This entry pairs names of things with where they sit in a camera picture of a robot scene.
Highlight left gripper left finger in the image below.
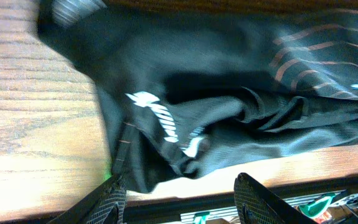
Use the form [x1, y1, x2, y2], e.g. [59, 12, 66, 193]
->
[48, 175, 127, 224]

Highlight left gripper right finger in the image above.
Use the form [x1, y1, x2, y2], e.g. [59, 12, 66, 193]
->
[234, 173, 315, 224]

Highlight black printed cycling jersey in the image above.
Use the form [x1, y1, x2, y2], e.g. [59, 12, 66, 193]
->
[37, 1, 358, 193]

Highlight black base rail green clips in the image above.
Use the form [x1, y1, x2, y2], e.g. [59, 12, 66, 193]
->
[124, 176, 358, 223]

